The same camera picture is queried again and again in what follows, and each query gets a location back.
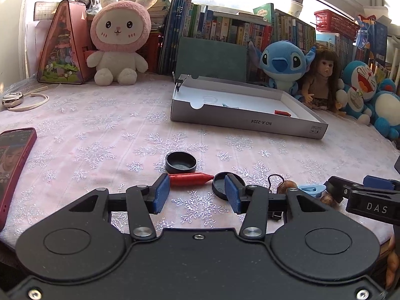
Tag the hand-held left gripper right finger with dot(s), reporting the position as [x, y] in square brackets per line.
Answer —
[232, 193]

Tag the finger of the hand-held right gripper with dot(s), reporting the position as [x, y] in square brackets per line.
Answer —
[376, 182]
[339, 189]

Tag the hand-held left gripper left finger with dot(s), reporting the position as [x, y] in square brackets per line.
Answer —
[162, 193]

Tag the brown walnut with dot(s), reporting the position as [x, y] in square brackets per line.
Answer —
[329, 199]

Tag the black lid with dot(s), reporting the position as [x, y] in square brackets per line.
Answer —
[218, 186]

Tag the light blue hair clip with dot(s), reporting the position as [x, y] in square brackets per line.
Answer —
[311, 190]

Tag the red pointed tube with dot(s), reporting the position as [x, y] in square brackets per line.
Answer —
[190, 179]

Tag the thick black round cap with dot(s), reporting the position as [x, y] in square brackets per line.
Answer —
[181, 164]

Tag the large black binder clip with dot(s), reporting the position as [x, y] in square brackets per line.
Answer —
[276, 215]

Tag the brown hazelnut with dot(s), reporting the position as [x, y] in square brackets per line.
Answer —
[286, 188]

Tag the grey cardboard box tray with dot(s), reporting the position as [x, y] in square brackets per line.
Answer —
[250, 100]

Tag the person's right hand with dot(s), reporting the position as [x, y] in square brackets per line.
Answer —
[394, 262]

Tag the blue cat plush with tag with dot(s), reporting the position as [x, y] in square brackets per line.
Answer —
[359, 93]

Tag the brown-haired baby doll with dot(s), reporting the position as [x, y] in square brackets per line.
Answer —
[322, 84]

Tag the green suede case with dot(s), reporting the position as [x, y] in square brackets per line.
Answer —
[212, 56]

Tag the red plastic crate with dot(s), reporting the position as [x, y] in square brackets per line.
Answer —
[154, 53]

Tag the blue alien plush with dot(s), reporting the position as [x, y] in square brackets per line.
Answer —
[281, 59]

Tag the blue paper bag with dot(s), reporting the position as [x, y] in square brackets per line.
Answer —
[375, 37]

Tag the red smartphone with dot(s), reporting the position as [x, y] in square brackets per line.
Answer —
[15, 162]

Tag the red plastic basket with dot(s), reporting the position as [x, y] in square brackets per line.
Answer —
[336, 23]

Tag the row of books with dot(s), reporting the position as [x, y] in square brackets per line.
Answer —
[218, 28]

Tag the pink bunny plush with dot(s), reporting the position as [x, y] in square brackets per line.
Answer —
[118, 31]

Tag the pink triangular house box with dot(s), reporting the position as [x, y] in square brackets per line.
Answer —
[62, 47]

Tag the stack of books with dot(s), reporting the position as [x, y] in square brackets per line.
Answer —
[164, 12]

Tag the green paper carton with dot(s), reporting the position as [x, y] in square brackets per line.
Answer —
[264, 12]

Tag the white bottle red cap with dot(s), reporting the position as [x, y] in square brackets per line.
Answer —
[296, 4]

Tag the white grid paper card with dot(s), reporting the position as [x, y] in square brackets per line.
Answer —
[43, 11]

